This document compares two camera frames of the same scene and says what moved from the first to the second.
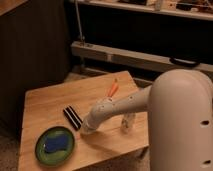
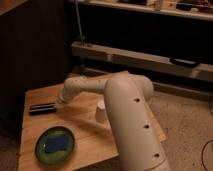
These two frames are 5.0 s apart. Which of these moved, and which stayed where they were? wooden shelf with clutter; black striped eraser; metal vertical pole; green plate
Moved: black striped eraser
Stayed: green plate; metal vertical pole; wooden shelf with clutter
